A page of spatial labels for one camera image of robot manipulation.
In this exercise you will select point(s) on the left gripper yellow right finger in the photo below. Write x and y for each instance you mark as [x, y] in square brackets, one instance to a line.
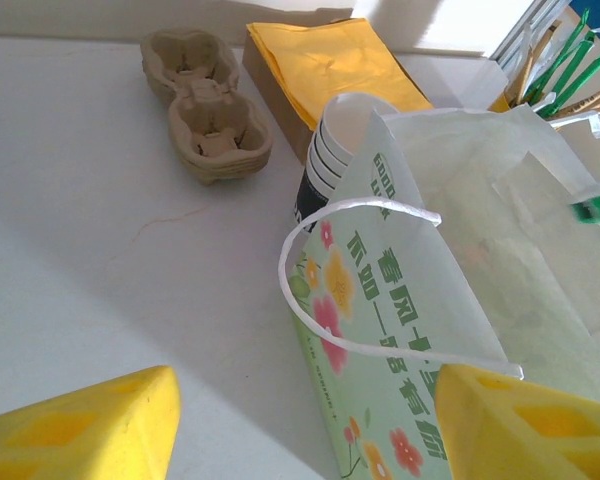
[530, 435]

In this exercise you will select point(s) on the yellow stirrer holder cup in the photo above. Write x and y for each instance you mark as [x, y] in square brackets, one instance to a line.
[500, 104]

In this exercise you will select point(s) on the green stirrer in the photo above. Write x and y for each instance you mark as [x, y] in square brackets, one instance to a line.
[597, 207]
[560, 50]
[580, 82]

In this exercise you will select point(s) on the aluminium frame post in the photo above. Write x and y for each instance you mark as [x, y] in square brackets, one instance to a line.
[530, 30]

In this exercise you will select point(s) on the stack of yellow napkins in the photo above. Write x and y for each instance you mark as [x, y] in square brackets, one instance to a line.
[340, 65]

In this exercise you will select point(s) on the paper wrapped stirrer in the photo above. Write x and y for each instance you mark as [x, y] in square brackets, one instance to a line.
[532, 62]
[595, 100]

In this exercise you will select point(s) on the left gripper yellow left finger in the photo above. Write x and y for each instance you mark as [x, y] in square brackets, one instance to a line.
[70, 435]

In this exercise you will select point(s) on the white printed paper bag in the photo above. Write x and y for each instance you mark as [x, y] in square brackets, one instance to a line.
[480, 225]

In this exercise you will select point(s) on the stack of paper cups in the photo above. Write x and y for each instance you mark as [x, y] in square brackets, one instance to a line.
[325, 150]

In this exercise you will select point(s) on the stack of cardboard cup carriers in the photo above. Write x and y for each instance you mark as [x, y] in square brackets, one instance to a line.
[205, 125]

